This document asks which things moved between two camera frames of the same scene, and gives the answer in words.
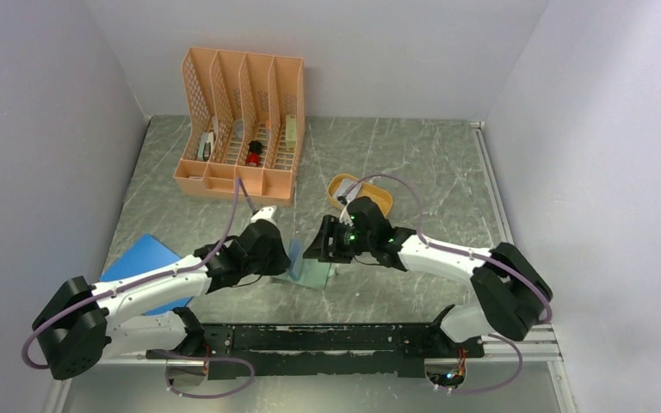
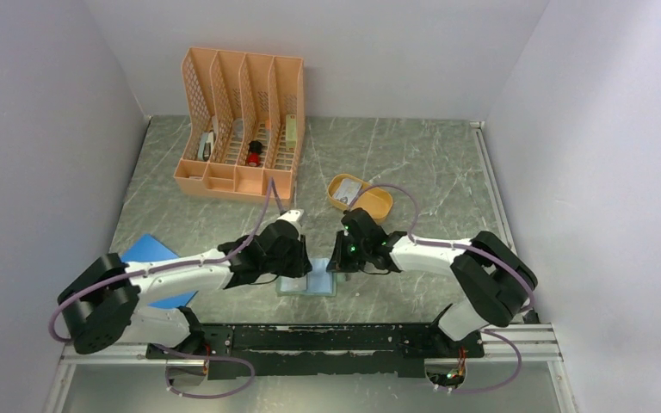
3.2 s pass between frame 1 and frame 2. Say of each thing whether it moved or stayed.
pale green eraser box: stayed
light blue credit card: moved
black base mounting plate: stayed
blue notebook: stayed
